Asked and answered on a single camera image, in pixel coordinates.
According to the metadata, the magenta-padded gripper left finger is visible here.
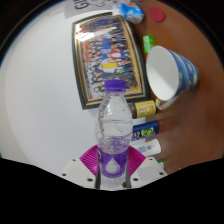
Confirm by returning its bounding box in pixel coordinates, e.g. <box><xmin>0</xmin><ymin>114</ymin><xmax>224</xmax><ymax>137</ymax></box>
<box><xmin>60</xmin><ymin>144</ymin><xmax>101</xmax><ymax>190</ymax></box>

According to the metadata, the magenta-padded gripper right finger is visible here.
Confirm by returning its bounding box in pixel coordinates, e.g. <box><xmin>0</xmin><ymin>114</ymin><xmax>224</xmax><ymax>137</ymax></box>
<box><xmin>125</xmin><ymin>145</ymin><xmax>168</xmax><ymax>189</ymax></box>

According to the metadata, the clear purple-capped water bottle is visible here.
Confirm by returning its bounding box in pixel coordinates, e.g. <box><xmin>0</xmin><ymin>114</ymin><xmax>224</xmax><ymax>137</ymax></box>
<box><xmin>95</xmin><ymin>79</ymin><xmax>134</xmax><ymax>191</ymax></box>

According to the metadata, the blue painted ceramic mug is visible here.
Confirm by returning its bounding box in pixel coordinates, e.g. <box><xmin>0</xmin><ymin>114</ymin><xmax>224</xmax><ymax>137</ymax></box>
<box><xmin>145</xmin><ymin>45</ymin><xmax>200</xmax><ymax>111</ymax></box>

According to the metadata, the framed group photo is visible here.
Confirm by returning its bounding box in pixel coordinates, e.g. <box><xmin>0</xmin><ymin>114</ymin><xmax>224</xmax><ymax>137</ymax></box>
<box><xmin>71</xmin><ymin>11</ymin><xmax>152</xmax><ymax>111</ymax></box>

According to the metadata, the green wrapped packet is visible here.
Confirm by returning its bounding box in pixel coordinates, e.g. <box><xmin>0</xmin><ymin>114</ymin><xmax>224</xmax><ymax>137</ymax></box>
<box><xmin>142</xmin><ymin>34</ymin><xmax>155</xmax><ymax>54</ymax></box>

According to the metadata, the blue tissue pack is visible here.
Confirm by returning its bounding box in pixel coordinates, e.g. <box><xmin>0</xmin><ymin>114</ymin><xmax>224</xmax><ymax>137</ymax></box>
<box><xmin>119</xmin><ymin>2</ymin><xmax>145</xmax><ymax>25</ymax></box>

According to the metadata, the flat round red coaster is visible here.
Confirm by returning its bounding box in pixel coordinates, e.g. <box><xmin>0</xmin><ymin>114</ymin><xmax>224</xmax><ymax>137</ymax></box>
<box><xmin>148</xmin><ymin>6</ymin><xmax>167</xmax><ymax>24</ymax></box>

